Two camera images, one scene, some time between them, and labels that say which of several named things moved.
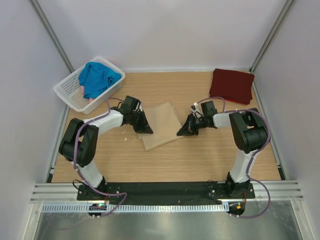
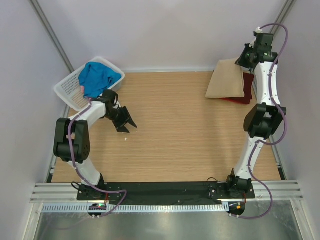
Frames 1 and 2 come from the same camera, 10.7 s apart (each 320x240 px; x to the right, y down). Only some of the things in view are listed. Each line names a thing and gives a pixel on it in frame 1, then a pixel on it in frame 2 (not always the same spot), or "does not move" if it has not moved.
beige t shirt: x=165 y=123 -> x=226 y=81
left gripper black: x=144 y=127 -> x=125 y=118
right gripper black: x=189 y=128 -> x=241 y=61
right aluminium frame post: x=272 y=34 does not move
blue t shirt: x=95 y=77 does not move
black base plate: x=165 y=193 does not move
